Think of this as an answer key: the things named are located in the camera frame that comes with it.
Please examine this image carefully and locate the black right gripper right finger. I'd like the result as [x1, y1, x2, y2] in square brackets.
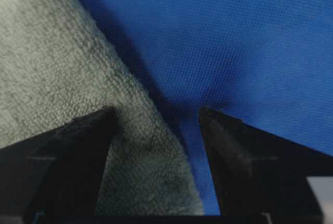
[199, 108, 332, 223]

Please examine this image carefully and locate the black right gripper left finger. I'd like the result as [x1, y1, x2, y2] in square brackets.
[1, 107, 117, 223]

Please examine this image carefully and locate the light green bath towel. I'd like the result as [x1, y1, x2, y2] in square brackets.
[1, 0, 203, 215]

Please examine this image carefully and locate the blue table cloth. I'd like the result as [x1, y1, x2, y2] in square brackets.
[79, 0, 332, 215]

